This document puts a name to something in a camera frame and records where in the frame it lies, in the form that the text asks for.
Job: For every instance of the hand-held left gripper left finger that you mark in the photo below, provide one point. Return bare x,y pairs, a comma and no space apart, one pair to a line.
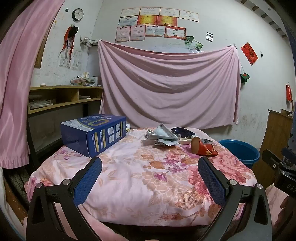
89,178

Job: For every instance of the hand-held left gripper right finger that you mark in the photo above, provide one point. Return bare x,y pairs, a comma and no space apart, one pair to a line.
210,178

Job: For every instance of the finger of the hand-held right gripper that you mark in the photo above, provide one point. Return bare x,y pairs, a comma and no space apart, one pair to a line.
270,160
289,156

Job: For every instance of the blue plastic bucket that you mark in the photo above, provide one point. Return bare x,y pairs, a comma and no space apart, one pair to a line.
240,155

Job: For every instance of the red paper cup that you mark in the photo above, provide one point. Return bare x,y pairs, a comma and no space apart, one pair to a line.
203,148

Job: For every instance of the small grey foil wrapper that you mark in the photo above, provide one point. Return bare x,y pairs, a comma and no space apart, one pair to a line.
206,141

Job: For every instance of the dark blue foil wrapper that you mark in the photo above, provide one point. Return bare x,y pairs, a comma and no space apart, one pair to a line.
182,131

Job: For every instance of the white wrapper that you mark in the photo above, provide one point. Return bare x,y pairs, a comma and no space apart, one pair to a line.
161,142

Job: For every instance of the green printed packet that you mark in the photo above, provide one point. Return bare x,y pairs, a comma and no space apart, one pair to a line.
165,132

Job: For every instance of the person's right hand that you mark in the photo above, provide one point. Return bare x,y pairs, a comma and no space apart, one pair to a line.
288,210

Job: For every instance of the wooden cabinet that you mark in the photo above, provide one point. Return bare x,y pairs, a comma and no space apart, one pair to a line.
275,134

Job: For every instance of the blue cardboard box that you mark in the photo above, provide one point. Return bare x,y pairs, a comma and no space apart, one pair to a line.
97,136

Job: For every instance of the floral pink blanket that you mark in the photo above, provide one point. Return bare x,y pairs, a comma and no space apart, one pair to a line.
138,176

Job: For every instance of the small white yellow packet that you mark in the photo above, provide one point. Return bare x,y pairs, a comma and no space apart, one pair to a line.
128,128

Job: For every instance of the red hanging packet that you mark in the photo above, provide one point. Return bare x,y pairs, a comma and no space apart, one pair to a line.
289,92

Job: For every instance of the thin paper stack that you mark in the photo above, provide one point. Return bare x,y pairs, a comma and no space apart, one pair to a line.
84,97

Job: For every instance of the green red cap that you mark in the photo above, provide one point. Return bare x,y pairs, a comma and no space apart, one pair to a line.
245,77

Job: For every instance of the pile of shelf papers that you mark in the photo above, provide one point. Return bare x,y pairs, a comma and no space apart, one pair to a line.
41,104

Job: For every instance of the stack of books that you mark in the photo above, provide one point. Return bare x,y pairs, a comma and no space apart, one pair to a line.
85,81

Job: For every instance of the pink hanging bed sheet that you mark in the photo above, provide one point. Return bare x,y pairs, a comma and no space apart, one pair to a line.
168,83

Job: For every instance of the pink satin curtain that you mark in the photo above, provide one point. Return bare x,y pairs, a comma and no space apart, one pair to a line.
18,81

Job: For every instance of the green photo print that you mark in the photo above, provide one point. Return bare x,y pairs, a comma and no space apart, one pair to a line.
197,45
188,41

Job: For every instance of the small black white photo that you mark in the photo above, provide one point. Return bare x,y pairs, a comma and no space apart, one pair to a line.
209,36

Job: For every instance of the red black hanging ornament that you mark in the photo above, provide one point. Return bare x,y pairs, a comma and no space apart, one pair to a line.
69,34

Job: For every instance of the wooden wall shelf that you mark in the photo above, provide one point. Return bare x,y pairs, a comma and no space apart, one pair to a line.
64,89

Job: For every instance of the red paper wall poster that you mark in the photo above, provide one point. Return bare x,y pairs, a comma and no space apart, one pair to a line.
249,53

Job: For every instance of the white wall calendar sheets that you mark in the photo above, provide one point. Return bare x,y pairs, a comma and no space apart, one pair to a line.
76,60

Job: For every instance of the wooden window frame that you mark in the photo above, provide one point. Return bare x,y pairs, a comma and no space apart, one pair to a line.
38,60

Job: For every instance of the group of wall certificates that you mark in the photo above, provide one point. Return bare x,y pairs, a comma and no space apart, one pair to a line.
150,25

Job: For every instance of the round black wall clock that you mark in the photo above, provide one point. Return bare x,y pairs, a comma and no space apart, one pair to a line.
77,14

